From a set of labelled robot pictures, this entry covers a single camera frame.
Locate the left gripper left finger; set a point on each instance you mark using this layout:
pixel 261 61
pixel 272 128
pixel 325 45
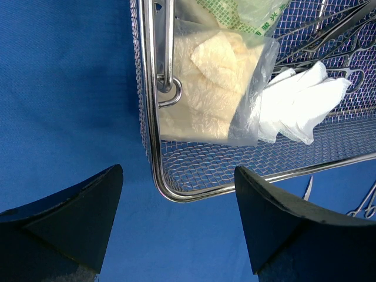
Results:
pixel 64 236

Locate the steel mesh instrument tray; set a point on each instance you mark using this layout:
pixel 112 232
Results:
pixel 187 172

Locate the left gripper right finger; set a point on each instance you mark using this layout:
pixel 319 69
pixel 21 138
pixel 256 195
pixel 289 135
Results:
pixel 291 239

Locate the green paper packet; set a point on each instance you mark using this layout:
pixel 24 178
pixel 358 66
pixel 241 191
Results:
pixel 259 17

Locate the steel surgical scissors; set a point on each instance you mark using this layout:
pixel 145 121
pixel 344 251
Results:
pixel 308 189

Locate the steel hemostat clamp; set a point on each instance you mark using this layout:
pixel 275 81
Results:
pixel 367 205

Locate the blue surgical drape cloth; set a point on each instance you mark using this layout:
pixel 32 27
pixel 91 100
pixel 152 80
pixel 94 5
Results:
pixel 69 109

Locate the peach gauze pack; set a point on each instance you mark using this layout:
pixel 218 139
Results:
pixel 223 73

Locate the steel forceps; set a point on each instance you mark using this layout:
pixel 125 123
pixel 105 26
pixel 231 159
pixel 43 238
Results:
pixel 349 67

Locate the steel tweezers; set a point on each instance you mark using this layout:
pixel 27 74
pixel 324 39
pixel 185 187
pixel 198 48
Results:
pixel 356 14

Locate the white gauze pad front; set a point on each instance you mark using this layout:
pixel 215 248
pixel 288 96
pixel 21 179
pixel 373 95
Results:
pixel 293 104

